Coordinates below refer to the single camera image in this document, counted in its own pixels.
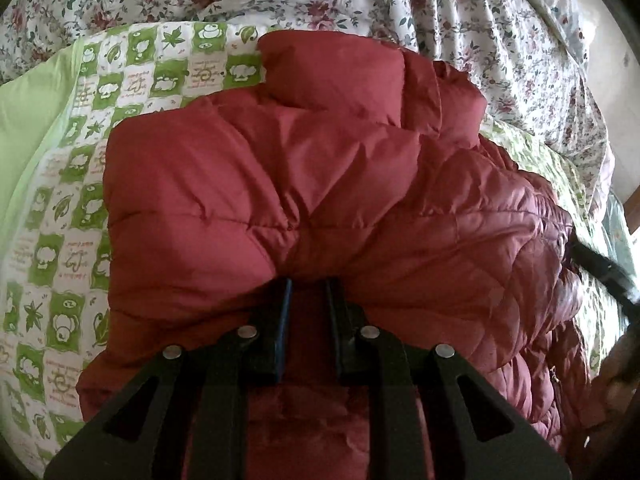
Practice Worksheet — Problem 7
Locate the red quilted puffer jacket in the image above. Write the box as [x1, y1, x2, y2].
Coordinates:
[77, 30, 588, 479]

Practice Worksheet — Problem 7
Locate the person's right hand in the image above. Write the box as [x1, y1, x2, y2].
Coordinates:
[579, 325, 639, 458]

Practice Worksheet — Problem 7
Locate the green white patterned quilt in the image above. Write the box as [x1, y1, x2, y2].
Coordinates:
[0, 20, 626, 478]

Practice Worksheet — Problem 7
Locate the floral rose bedsheet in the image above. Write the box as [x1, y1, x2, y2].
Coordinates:
[1, 0, 614, 218]

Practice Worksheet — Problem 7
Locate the grey bear print pillow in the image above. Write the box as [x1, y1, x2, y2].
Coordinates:
[527, 0, 597, 70]

